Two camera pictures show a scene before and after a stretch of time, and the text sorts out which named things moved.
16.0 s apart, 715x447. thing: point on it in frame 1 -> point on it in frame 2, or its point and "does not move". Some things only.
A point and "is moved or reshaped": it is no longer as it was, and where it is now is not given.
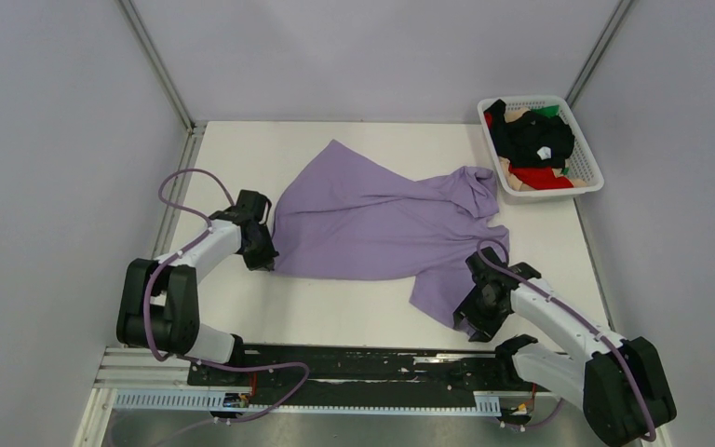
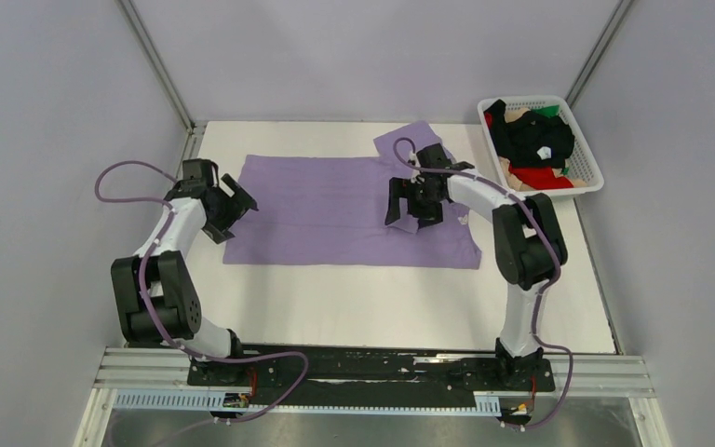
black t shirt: (531, 139) does not move
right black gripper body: (479, 315) -> (423, 192)
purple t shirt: (341, 212) is moved or reshaped
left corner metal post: (195, 129) does not move
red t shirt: (534, 178) does not move
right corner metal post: (597, 52) does not move
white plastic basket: (582, 161) does not move
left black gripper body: (261, 254) -> (228, 210)
